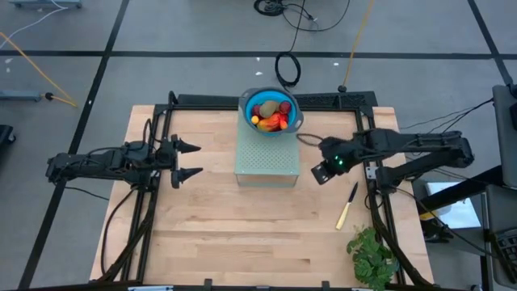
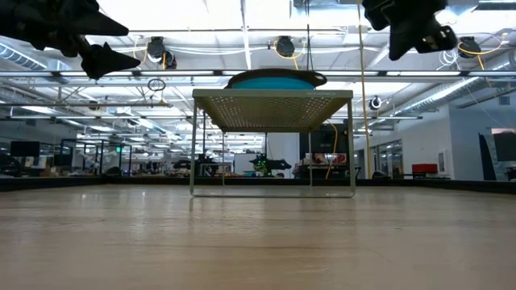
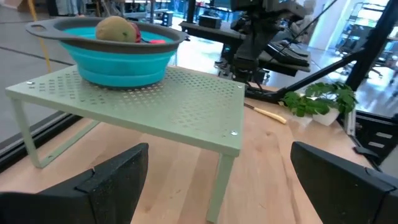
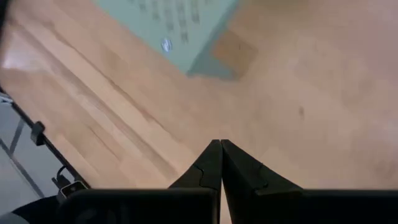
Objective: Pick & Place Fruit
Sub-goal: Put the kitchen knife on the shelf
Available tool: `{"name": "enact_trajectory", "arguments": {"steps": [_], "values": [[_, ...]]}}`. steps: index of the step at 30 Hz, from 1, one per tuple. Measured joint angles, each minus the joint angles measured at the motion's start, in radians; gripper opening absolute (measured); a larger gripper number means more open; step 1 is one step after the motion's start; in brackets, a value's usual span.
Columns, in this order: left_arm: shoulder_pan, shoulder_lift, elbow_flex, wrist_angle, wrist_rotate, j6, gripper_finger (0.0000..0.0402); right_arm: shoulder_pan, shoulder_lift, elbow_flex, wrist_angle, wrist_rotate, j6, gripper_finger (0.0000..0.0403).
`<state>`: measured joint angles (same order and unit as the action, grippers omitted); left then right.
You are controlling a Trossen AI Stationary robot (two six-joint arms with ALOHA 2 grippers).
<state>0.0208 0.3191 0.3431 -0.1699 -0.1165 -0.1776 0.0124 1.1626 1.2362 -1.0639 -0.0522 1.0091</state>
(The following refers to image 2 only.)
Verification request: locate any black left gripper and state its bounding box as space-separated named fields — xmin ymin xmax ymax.
xmin=0 ymin=0 xmax=142 ymax=81

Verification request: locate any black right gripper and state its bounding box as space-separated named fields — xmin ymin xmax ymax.
xmin=361 ymin=0 xmax=459 ymax=62

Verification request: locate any blue collapsible colander bowl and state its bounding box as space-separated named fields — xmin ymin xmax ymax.
xmin=224 ymin=68 xmax=328 ymax=90

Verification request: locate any red box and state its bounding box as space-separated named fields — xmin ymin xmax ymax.
xmin=411 ymin=163 xmax=439 ymax=175

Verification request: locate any black monitor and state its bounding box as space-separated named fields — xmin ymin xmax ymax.
xmin=492 ymin=131 xmax=516 ymax=163
xmin=298 ymin=123 xmax=351 ymax=155

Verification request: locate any pale green perforated box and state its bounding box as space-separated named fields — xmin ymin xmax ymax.
xmin=189 ymin=88 xmax=356 ymax=199

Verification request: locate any black background robot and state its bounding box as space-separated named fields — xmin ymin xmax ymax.
xmin=248 ymin=154 xmax=292 ymax=178

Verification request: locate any black ceiling cable reel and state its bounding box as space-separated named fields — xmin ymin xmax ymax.
xmin=458 ymin=35 xmax=481 ymax=60
xmin=276 ymin=35 xmax=296 ymax=58
xmin=145 ymin=35 xmax=167 ymax=61

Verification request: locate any yellow cable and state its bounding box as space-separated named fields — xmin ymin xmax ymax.
xmin=324 ymin=119 xmax=339 ymax=179

